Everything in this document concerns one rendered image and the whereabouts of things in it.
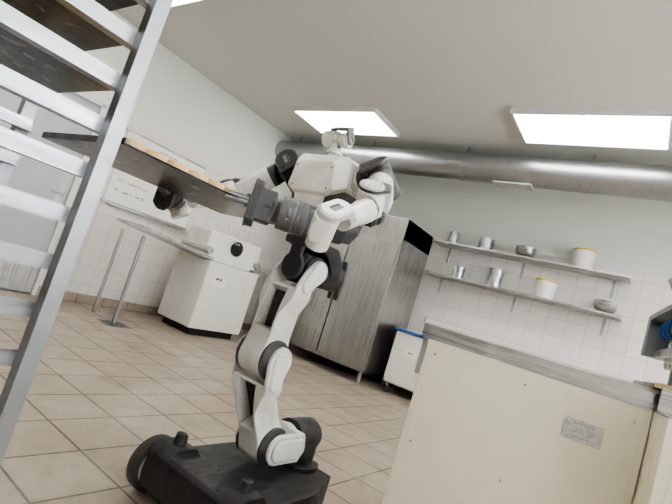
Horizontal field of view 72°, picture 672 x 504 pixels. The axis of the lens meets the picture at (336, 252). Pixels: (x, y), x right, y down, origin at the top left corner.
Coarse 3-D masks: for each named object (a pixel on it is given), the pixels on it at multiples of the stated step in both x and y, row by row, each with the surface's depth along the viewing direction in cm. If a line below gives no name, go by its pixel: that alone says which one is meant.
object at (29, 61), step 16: (0, 32) 77; (0, 48) 86; (16, 48) 83; (32, 48) 80; (16, 64) 93; (32, 64) 90; (48, 64) 86; (64, 64) 84; (48, 80) 97; (64, 80) 94; (80, 80) 90
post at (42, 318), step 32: (160, 0) 88; (160, 32) 89; (128, 64) 87; (128, 96) 86; (96, 160) 84; (96, 192) 85; (64, 256) 83; (64, 288) 84; (32, 320) 82; (32, 352) 81; (0, 416) 79; (0, 448) 80
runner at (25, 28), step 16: (0, 0) 71; (0, 16) 71; (16, 16) 73; (16, 32) 74; (32, 32) 75; (48, 32) 77; (48, 48) 77; (64, 48) 79; (80, 64) 82; (96, 64) 84; (96, 80) 86; (112, 80) 86
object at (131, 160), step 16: (64, 144) 115; (80, 144) 107; (128, 144) 92; (128, 160) 109; (144, 160) 102; (160, 160) 98; (144, 176) 128; (160, 176) 119; (176, 176) 111; (192, 176) 105; (176, 192) 142; (192, 192) 130; (208, 192) 121; (224, 192) 113; (224, 208) 145; (240, 208) 133
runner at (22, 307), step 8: (0, 296) 79; (0, 304) 79; (8, 304) 80; (16, 304) 81; (24, 304) 82; (32, 304) 83; (0, 312) 79; (8, 312) 80; (16, 312) 81; (24, 312) 82
